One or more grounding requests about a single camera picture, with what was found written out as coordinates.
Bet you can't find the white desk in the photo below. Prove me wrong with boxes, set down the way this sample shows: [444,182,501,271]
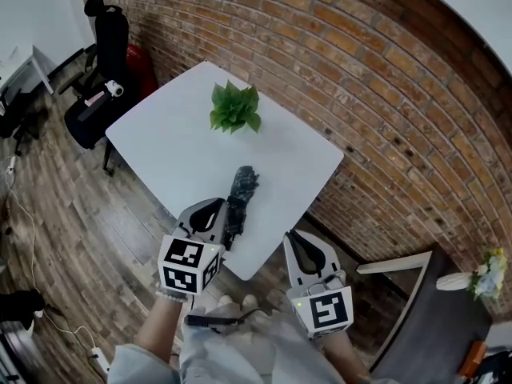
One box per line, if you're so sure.
[0,45,55,96]

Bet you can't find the red bin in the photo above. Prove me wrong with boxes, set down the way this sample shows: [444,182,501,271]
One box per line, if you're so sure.
[126,42,159,100]

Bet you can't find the dark patterned umbrella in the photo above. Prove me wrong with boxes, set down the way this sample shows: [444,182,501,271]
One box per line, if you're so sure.
[222,165,262,252]

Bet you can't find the white cable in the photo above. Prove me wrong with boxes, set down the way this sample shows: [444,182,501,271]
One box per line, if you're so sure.
[0,173,99,354]

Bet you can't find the person's light blue clothing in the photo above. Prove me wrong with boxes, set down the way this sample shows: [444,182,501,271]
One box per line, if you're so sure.
[106,294,374,384]

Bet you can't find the dark cabinet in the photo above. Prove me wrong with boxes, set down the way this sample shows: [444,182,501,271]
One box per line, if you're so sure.
[369,249,494,384]

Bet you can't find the orange box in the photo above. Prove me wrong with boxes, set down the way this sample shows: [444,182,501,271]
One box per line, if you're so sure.
[457,339,490,378]

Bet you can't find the white table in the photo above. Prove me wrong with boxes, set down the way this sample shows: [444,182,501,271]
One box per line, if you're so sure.
[105,59,346,282]

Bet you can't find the person's white shoes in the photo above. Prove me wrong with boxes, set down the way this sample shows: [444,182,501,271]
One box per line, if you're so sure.
[217,293,260,308]

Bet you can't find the black bag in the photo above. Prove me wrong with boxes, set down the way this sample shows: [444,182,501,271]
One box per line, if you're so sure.
[0,289,46,332]

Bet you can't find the person's right forearm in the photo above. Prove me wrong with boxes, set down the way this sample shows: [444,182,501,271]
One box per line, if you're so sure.
[318,331,372,380]

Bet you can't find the small white camera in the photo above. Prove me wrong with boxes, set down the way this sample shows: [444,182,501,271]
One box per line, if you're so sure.
[104,79,126,98]

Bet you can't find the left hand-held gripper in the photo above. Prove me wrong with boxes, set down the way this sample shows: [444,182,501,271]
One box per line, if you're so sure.
[157,197,227,298]

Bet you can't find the white vase with flowers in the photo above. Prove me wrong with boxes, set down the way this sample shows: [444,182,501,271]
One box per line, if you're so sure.
[435,246,510,302]

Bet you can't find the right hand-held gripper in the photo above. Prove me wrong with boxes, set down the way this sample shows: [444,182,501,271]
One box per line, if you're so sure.
[282,229,354,340]

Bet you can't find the white bead bracelet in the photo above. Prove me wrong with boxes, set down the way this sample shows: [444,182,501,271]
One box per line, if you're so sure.
[154,287,190,304]

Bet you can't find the black swivel chair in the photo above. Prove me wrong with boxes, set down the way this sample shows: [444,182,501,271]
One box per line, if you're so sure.
[0,87,50,156]

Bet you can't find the white frame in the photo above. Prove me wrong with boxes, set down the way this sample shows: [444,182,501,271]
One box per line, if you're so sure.
[355,250,434,360]

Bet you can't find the black box with cable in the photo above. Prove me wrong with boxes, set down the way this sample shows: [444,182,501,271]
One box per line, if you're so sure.
[186,307,274,330]

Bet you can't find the green potted plant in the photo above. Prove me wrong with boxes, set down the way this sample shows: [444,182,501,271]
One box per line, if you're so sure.
[209,79,263,136]

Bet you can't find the black office chair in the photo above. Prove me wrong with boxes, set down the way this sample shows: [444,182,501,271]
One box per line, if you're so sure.
[59,0,134,150]

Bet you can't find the pink flat item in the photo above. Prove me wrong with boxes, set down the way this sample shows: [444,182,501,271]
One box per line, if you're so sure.
[85,90,111,106]

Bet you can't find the person's left forearm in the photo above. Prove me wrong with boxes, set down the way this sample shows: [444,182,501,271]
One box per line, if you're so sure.
[133,294,194,360]

